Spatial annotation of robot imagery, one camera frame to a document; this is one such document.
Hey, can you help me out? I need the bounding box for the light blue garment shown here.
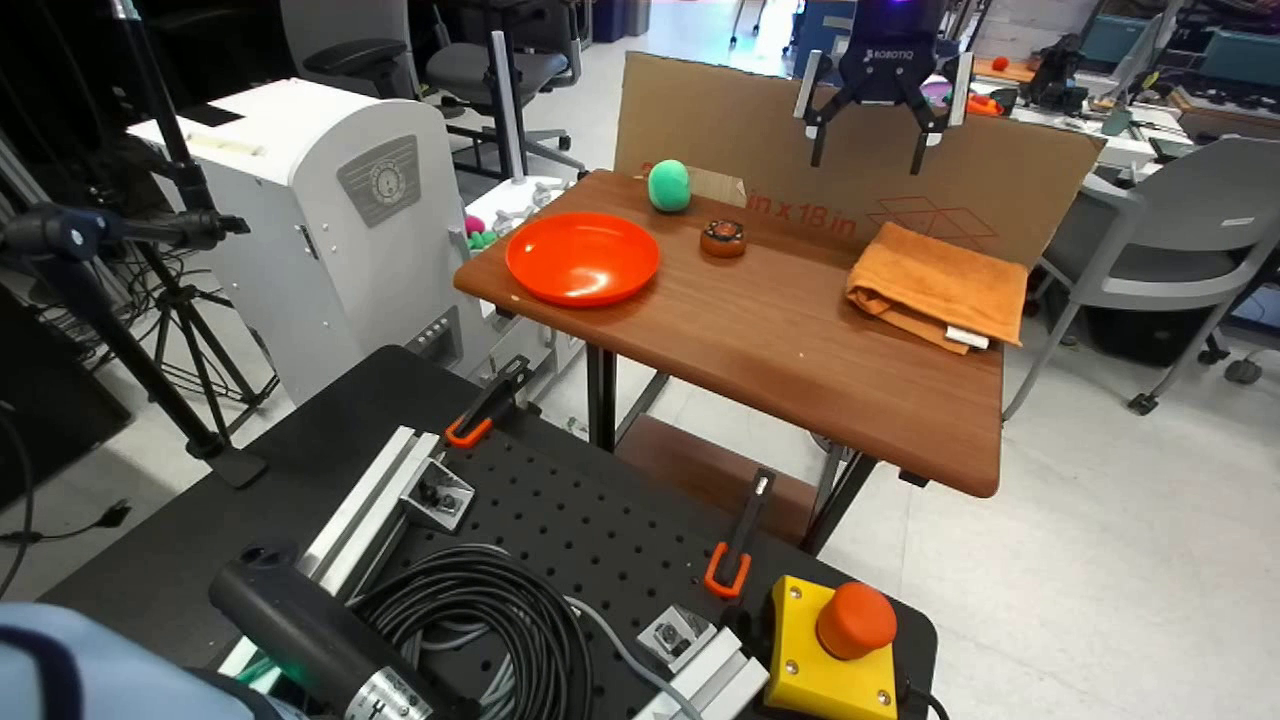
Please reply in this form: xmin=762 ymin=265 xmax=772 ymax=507
xmin=0 ymin=599 xmax=320 ymax=720

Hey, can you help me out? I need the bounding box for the green foam ball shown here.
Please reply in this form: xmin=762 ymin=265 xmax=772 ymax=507
xmin=643 ymin=156 xmax=701 ymax=221

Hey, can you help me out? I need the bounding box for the small brown round toy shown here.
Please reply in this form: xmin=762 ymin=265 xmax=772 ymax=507
xmin=701 ymin=215 xmax=750 ymax=265

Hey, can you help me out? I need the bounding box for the blue storage box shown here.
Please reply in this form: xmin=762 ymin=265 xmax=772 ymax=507
xmin=787 ymin=0 xmax=854 ymax=89

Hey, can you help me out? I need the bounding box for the brown cardboard panel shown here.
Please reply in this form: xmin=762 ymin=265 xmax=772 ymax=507
xmin=613 ymin=52 xmax=1107 ymax=271

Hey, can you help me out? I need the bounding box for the black coiled cable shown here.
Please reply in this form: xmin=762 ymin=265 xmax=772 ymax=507
xmin=346 ymin=541 xmax=600 ymax=720

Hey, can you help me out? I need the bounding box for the black floor cable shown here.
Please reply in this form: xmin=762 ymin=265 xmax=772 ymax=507
xmin=0 ymin=396 xmax=137 ymax=567

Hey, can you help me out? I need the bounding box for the black perforated breadboard table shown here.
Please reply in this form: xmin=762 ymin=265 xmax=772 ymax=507
xmin=44 ymin=342 xmax=944 ymax=720

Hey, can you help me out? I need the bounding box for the grey plastic chair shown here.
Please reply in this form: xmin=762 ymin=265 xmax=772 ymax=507
xmin=994 ymin=131 xmax=1280 ymax=425

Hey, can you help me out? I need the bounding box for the black cylindrical device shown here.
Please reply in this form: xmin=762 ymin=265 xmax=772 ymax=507
xmin=206 ymin=548 xmax=439 ymax=720

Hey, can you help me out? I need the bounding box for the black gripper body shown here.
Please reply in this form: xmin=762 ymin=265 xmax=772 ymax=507
xmin=828 ymin=0 xmax=946 ymax=103

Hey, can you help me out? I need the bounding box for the wooden table lower panel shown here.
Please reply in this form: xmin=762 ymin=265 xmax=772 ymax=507
xmin=613 ymin=413 xmax=828 ymax=548

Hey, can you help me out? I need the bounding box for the silver vertical pole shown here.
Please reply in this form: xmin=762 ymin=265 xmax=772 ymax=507
xmin=483 ymin=28 xmax=529 ymax=184

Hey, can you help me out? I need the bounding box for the black camera tripod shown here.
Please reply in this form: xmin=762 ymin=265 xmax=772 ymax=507
xmin=0 ymin=0 xmax=284 ymax=463

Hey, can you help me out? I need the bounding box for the yellow emergency stop box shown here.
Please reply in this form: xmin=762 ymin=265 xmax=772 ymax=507
xmin=760 ymin=573 xmax=902 ymax=720

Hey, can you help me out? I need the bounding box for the orange folded towel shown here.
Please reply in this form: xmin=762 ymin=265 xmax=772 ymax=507
xmin=841 ymin=221 xmax=1030 ymax=360

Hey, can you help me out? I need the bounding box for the white machine cabinet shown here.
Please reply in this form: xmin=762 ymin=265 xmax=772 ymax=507
xmin=123 ymin=75 xmax=560 ymax=413

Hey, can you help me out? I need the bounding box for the aluminium extrusion rail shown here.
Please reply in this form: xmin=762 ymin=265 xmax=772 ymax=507
xmin=632 ymin=602 xmax=776 ymax=720
xmin=217 ymin=425 xmax=451 ymax=684

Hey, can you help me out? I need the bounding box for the white container with toys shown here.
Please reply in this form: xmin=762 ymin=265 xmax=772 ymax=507
xmin=456 ymin=171 xmax=572 ymax=261

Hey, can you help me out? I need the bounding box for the orange round plate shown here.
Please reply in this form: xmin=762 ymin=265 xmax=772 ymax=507
xmin=501 ymin=212 xmax=667 ymax=313

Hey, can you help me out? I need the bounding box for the orange black bar clamp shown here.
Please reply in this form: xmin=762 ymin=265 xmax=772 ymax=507
xmin=439 ymin=350 xmax=535 ymax=455
xmin=701 ymin=467 xmax=779 ymax=602

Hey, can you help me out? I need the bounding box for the black table leg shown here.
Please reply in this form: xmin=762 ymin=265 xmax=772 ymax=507
xmin=795 ymin=439 xmax=884 ymax=559

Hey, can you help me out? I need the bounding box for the small metal corner bracket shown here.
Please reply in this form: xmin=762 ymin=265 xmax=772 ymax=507
xmin=405 ymin=455 xmax=478 ymax=536

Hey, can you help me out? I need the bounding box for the white background table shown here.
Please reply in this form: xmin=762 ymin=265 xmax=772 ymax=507
xmin=991 ymin=94 xmax=1202 ymax=187

